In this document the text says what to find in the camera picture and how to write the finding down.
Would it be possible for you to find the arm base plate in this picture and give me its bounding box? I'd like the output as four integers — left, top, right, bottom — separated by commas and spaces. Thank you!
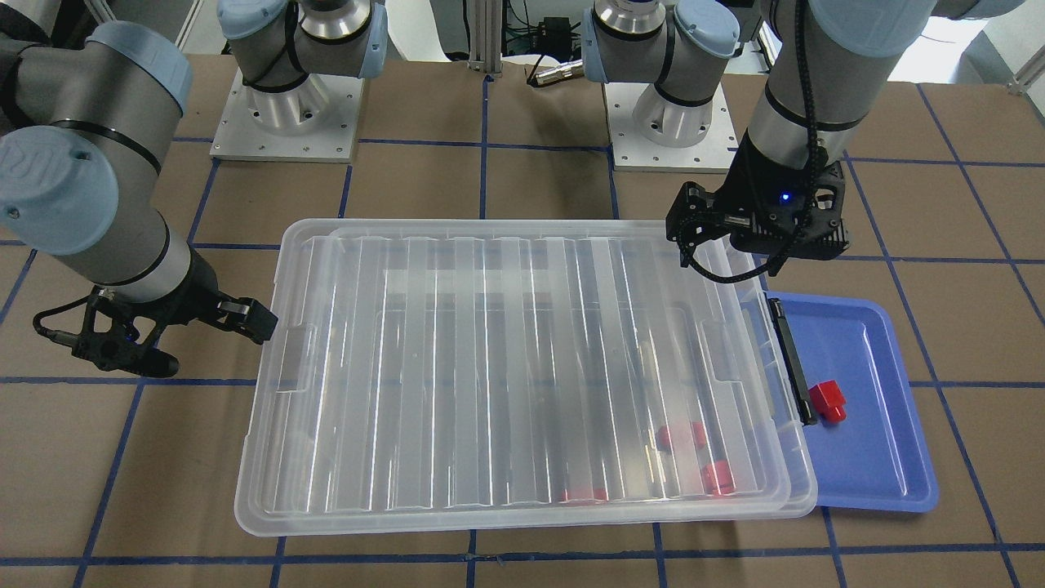
210, 74, 366, 164
603, 83, 741, 174

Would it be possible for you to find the black box latch handle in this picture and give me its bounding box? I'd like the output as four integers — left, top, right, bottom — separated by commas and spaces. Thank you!
767, 297, 820, 425

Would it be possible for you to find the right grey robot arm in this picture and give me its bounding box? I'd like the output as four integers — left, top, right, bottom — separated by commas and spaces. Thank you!
1, 1, 389, 377

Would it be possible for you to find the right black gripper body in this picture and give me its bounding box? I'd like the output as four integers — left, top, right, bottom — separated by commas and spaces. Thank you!
33, 253, 278, 377

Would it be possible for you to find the clear plastic box lid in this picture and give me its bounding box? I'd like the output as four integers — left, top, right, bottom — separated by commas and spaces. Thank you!
234, 219, 768, 537

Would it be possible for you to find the clear plastic storage box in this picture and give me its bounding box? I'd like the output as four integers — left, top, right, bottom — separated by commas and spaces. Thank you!
715, 278, 818, 519

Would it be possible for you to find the blue plastic tray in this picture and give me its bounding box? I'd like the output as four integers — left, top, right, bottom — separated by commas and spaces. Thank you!
769, 292, 938, 514

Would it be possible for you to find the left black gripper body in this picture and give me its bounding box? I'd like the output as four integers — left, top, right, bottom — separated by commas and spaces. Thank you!
665, 136, 850, 261

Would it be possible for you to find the red block lower pair back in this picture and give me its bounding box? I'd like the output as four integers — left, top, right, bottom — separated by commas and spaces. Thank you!
701, 458, 736, 497

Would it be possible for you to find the aluminium frame post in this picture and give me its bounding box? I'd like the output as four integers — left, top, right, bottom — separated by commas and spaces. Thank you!
465, 0, 505, 78

